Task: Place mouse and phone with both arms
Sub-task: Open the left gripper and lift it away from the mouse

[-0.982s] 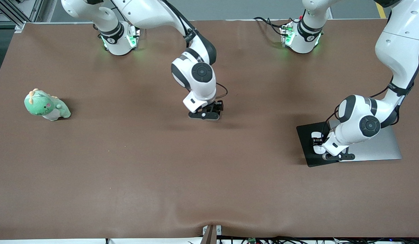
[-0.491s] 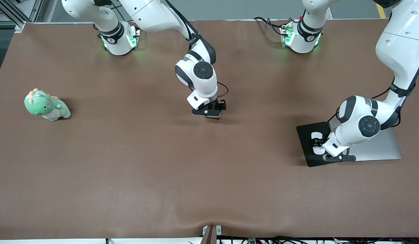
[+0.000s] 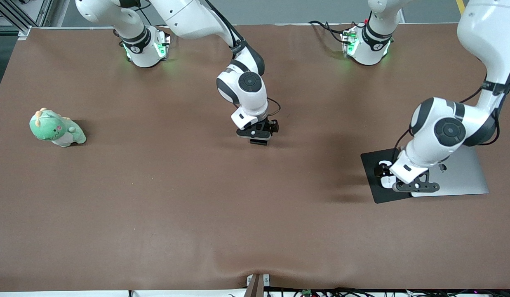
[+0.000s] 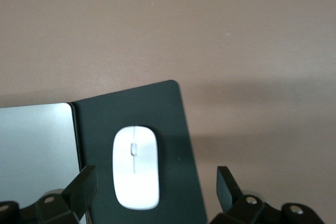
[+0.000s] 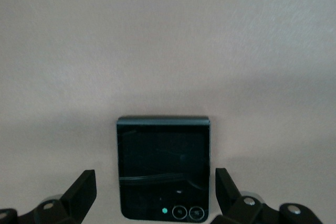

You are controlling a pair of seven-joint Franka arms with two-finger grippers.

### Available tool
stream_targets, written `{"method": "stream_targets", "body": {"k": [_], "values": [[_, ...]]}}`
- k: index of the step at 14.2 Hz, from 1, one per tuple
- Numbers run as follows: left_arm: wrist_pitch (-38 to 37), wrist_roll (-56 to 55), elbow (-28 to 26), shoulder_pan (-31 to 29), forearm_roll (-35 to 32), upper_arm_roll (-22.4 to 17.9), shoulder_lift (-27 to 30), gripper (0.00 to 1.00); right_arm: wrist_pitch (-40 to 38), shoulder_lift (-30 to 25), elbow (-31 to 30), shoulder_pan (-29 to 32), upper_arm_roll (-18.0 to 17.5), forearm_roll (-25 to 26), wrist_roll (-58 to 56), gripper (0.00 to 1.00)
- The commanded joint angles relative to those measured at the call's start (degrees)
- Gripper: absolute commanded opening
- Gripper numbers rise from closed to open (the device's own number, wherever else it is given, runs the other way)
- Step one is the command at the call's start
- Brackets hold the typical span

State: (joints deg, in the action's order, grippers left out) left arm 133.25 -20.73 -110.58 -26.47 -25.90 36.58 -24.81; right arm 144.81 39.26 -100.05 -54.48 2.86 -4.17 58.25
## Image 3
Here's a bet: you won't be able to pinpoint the black mouse pad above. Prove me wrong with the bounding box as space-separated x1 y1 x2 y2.
360 148 413 204

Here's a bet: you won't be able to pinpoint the white computer mouse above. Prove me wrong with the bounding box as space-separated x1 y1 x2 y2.
381 160 396 189

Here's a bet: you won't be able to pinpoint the black left base cables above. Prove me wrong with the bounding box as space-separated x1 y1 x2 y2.
308 20 354 44

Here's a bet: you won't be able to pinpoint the silver closed laptop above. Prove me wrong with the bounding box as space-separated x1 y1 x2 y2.
411 146 490 198

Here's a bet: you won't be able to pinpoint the green dinosaur plush toy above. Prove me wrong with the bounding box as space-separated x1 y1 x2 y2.
29 108 87 148

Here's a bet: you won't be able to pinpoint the brown camera mount post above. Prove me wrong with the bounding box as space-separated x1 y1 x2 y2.
246 273 271 297

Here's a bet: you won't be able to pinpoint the aluminium frame profile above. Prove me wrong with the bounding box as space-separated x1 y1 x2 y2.
0 0 53 40

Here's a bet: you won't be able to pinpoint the brown table cover mat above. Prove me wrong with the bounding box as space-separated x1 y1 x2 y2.
0 23 510 291

